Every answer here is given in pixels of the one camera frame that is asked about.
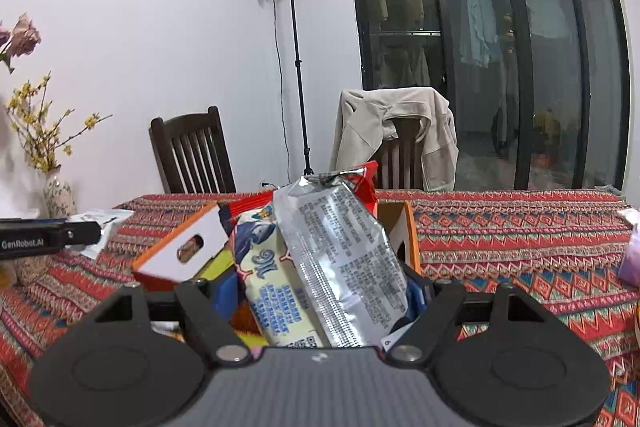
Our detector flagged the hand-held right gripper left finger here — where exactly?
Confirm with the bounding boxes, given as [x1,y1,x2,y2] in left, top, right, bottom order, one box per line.
[67,274,253,367]

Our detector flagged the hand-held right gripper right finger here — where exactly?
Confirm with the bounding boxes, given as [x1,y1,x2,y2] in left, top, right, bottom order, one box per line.
[382,278,576,368]

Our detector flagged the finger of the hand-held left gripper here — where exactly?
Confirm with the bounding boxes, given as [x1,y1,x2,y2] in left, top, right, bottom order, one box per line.
[60,221,103,251]

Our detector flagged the orange white cardboard box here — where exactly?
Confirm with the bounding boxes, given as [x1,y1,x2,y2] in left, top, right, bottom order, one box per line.
[132,192,423,333]

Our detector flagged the cream blue snack packet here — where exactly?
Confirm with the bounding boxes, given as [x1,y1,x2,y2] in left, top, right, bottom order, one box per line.
[232,202,331,349]

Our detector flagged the large silver snack bag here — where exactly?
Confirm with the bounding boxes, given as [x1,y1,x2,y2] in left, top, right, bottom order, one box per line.
[272,174,411,350]

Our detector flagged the white plastic wrapper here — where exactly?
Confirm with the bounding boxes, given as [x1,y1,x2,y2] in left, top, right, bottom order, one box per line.
[67,208,132,259]

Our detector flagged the green snack packet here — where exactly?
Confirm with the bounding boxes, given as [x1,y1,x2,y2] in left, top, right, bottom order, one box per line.
[197,249,236,283]

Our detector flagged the floral ceramic vase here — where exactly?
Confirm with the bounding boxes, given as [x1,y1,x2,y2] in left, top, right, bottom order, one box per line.
[42,166,76,219]

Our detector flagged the yellow flower branches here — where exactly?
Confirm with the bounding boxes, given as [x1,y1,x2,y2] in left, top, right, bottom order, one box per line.
[5,72,113,172]

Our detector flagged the red snack bag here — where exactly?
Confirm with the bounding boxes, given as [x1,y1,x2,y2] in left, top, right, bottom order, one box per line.
[220,161,379,233]

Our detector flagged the dark wooden chair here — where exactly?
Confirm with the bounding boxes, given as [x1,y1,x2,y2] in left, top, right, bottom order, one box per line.
[149,106,237,194]

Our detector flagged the wooden chair under jacket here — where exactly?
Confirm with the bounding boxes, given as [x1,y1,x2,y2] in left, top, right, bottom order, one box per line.
[375,117,427,190]

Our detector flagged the pink flowers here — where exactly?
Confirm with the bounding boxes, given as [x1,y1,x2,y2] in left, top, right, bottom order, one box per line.
[0,13,42,75]

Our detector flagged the beige jacket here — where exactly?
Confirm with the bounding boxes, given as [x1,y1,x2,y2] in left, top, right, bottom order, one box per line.
[329,87,459,192]

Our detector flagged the purple tissue pack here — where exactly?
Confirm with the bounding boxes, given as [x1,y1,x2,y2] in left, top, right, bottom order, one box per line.
[617,207,640,288]

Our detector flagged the black light stand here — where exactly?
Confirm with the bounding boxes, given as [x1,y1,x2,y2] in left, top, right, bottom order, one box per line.
[287,0,316,178]

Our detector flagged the black framed glass sliding door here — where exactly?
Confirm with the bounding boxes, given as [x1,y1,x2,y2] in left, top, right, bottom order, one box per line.
[345,0,632,192]

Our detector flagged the black power cable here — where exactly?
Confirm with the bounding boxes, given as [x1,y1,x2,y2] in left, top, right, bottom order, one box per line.
[269,0,293,186]

